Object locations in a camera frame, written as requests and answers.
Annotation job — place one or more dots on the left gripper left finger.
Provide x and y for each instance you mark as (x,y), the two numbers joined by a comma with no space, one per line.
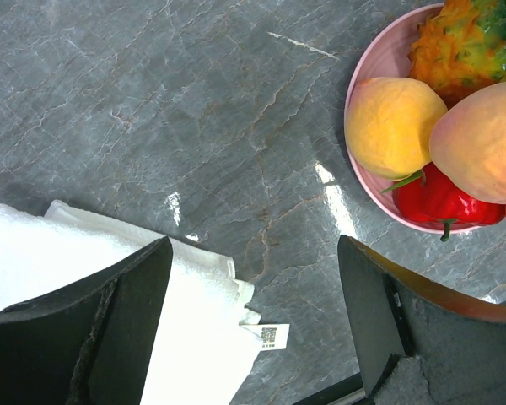
(89,342)

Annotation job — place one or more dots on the pink plate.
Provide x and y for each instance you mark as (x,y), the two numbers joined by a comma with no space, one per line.
(387,56)

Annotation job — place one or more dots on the white folded towel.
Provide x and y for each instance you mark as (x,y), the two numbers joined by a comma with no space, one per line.
(207,338)

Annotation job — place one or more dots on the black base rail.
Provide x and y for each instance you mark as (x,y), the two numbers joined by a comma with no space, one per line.
(351,386)

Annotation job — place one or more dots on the fake red bell pepper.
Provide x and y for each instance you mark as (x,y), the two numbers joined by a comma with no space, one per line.
(429,196)

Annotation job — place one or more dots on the fake yellow pear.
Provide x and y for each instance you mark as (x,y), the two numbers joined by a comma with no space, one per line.
(389,123)

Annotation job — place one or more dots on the fake pineapple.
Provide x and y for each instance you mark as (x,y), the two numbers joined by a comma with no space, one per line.
(462,49)

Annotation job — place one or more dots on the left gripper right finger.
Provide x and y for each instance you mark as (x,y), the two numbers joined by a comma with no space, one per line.
(417,341)

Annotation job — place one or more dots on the fake peach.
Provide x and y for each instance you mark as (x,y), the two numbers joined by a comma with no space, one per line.
(468,144)

